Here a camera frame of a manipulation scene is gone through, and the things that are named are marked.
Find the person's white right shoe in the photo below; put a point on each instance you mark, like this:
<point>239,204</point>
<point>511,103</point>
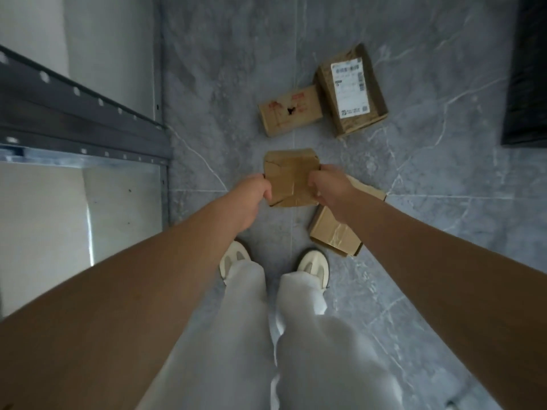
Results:
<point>312,264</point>

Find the person's left forearm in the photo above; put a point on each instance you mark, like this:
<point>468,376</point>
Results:
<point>107,315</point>

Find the cardboard parcel marked 9540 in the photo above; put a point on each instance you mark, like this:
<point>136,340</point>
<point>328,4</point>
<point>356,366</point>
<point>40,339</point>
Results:
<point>290,179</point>

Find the small red-printed parcel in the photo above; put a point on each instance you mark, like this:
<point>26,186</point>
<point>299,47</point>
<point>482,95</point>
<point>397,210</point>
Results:
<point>290,119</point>

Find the person's right hand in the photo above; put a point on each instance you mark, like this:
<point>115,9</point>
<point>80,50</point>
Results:
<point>335,192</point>

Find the parcel with white label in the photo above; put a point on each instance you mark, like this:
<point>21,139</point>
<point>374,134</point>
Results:
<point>331,110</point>

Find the person's white trousers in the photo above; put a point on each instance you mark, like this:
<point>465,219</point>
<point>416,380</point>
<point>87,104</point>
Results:
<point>239,345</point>

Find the black plastic basket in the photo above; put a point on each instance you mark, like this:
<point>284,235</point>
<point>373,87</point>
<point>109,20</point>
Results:
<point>527,72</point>

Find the person's white shoe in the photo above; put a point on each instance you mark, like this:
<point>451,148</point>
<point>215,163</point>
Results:
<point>233,256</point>
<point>312,264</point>

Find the person's white left shoe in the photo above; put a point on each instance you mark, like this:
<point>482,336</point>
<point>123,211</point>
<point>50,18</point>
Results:
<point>233,256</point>

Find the cardboard parcel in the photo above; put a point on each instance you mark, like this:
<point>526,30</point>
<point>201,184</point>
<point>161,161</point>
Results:
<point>329,232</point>

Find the person's right forearm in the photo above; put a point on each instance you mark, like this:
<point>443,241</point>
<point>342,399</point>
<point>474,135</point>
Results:
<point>461,277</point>

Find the person's left hand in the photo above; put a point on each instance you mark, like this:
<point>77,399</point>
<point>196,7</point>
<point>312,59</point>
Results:
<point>252,196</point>

